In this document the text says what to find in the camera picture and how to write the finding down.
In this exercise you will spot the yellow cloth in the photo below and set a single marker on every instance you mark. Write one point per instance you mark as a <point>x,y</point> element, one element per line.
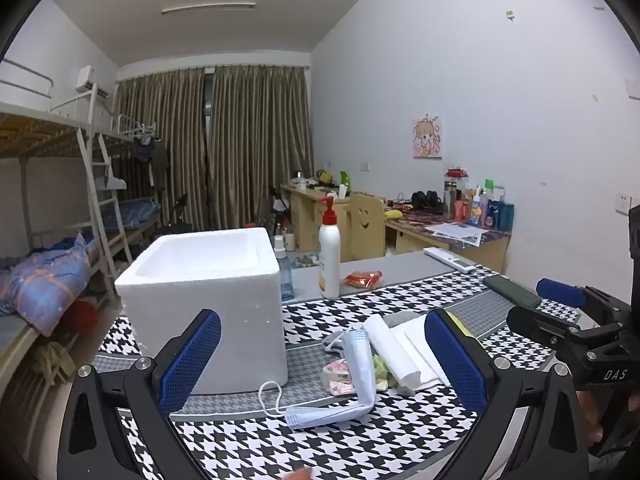
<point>394,213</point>

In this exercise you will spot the black tripod stand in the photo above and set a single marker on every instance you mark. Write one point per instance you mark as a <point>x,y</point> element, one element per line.
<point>277,205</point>

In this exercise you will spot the houndstooth table mat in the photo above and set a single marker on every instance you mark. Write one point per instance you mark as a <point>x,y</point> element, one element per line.
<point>350,450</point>

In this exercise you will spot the wooden desk with patterned cloth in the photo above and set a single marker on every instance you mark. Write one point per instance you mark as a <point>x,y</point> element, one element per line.
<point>415,240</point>

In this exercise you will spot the green bottle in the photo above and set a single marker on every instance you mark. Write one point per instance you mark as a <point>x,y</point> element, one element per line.
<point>345,182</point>

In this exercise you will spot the row of toiletry bottles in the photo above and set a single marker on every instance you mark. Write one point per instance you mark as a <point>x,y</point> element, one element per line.
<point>492,215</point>

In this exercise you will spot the hanging dark clothes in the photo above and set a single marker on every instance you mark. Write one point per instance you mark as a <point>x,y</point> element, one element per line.
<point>160,160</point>

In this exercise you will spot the white bunk ladder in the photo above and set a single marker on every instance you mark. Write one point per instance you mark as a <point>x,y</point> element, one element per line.
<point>102,205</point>

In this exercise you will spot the floral tissue packet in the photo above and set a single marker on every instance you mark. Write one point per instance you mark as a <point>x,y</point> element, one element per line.
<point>340,375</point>

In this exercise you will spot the wooden smiley chair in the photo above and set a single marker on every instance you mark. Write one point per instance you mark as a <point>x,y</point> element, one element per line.
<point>365,220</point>

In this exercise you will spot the black phone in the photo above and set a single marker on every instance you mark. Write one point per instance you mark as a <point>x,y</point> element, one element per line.
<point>510,290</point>

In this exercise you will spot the black folding chair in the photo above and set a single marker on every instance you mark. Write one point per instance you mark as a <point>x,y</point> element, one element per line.
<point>180,205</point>

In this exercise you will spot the brown curtain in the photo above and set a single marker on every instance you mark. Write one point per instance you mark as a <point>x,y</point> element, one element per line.
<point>170,150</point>
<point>260,150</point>

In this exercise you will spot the white foam box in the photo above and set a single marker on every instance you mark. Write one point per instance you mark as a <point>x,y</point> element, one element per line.
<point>200,285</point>

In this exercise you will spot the silver kettle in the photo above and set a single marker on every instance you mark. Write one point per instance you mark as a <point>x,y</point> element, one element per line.
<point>301,180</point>

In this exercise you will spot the trash bin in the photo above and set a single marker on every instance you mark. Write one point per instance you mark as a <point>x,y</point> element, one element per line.
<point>305,260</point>

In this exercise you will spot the white lotion pump bottle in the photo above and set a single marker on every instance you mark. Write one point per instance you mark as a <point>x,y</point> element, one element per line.
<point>330,260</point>

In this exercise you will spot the white remote control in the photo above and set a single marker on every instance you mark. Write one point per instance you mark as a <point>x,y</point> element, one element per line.
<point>447,259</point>

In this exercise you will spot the white metal bunk bed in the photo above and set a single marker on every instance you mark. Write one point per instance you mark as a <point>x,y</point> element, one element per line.
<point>40,132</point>
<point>140,210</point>

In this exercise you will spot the cartoon wall poster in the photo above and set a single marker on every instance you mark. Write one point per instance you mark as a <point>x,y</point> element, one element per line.
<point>427,137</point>

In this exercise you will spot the white paper towels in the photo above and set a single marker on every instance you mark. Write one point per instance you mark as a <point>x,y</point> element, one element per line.
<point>395,350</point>

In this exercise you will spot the blue spray bottle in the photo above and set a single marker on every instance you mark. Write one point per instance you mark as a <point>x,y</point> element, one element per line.
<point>285,275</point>

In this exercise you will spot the ceiling light tube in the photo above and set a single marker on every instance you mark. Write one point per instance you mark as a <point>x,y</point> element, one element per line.
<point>207,8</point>

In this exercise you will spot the green wall hook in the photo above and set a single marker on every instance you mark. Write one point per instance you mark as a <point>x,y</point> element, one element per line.
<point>510,15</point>

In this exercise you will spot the blue face mask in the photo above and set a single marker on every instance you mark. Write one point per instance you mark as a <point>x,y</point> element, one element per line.
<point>360,365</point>

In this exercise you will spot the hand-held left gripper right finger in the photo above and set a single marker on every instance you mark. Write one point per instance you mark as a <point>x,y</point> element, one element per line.
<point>457,360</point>

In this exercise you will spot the red snack packet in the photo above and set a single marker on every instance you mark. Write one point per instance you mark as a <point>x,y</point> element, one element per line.
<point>362,279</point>

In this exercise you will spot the plain wooden desk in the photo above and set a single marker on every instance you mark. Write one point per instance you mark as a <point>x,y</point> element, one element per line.
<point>305,210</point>

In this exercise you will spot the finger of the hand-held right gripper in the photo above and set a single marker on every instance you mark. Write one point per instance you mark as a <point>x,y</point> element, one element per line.
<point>535,325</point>
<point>560,292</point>

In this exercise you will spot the printed paper sheets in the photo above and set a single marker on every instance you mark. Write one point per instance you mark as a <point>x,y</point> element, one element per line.
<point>457,232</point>

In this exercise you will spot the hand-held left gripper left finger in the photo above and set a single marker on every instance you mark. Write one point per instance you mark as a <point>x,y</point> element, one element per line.
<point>192,355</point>

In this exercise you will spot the blue plaid blanket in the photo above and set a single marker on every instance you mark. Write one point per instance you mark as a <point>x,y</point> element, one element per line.
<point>45,280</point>

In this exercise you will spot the person's right hand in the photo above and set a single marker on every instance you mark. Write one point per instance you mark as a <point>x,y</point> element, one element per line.
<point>592,417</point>

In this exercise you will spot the white air conditioner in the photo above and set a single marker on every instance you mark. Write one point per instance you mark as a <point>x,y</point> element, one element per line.
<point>86,77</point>

